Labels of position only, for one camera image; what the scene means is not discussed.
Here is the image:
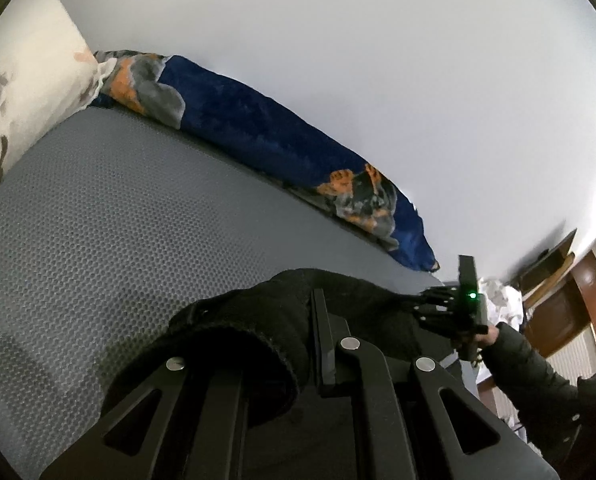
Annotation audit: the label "navy floral blanket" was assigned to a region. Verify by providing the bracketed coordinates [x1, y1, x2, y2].
[95, 50, 440, 272]

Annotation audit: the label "white dotted cloth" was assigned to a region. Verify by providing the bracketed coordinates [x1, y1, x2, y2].
[478, 278, 524, 332]

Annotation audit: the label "grey mesh mattress cover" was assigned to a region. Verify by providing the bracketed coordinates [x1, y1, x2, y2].
[0, 108, 435, 479]

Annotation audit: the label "person right forearm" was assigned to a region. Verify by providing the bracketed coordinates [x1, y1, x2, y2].
[481, 322, 596, 479]

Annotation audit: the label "white floral pillow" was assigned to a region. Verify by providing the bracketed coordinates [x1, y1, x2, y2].
[0, 0, 117, 183]

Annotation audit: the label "person right hand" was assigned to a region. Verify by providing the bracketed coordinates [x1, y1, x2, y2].
[473, 325, 500, 356]

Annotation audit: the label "wooden furniture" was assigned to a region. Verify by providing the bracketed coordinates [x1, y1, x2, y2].
[510, 231, 596, 358]

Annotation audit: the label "black pants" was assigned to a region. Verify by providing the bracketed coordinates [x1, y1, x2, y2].
[102, 269, 452, 479]

